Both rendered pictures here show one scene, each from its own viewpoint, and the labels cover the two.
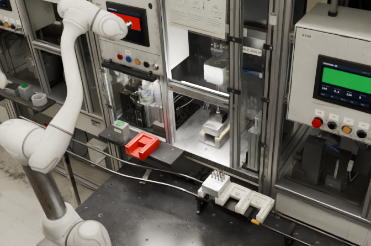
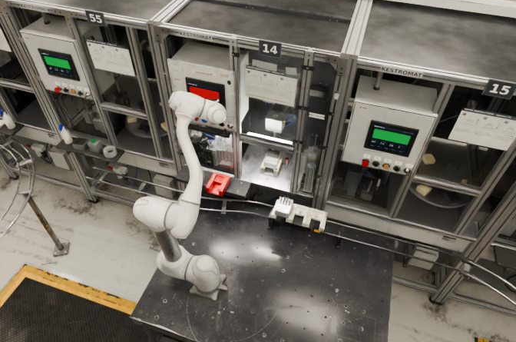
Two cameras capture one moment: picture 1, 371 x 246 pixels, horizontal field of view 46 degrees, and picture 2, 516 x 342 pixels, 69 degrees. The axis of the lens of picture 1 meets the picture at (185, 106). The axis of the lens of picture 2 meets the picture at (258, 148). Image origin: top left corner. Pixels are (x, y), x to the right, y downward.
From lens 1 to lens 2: 0.75 m
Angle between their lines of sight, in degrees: 17
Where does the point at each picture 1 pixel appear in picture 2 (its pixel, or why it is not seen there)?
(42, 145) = (183, 219)
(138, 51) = not seen: hidden behind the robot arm
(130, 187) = (209, 216)
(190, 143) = (253, 175)
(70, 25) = (184, 117)
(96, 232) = (211, 264)
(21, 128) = (159, 207)
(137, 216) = (223, 239)
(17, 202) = (90, 234)
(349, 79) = (392, 136)
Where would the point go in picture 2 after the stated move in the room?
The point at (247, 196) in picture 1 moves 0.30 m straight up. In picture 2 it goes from (308, 213) to (313, 184)
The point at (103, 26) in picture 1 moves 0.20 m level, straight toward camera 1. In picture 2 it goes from (213, 116) to (230, 141)
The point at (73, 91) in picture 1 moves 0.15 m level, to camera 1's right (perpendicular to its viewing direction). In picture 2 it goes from (196, 171) to (226, 164)
